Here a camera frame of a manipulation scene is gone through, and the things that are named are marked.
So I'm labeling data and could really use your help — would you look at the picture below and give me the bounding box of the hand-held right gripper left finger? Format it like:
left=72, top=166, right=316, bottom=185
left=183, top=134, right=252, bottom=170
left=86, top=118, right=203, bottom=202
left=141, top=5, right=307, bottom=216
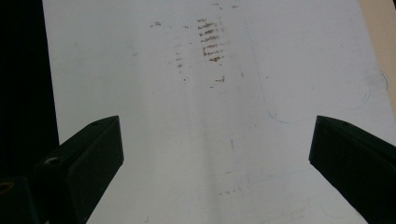
left=30, top=115, right=125, bottom=224

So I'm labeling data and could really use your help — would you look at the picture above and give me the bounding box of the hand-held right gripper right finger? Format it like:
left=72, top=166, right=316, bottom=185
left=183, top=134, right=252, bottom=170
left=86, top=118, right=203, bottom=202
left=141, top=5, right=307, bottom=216
left=308, top=115, right=396, bottom=224

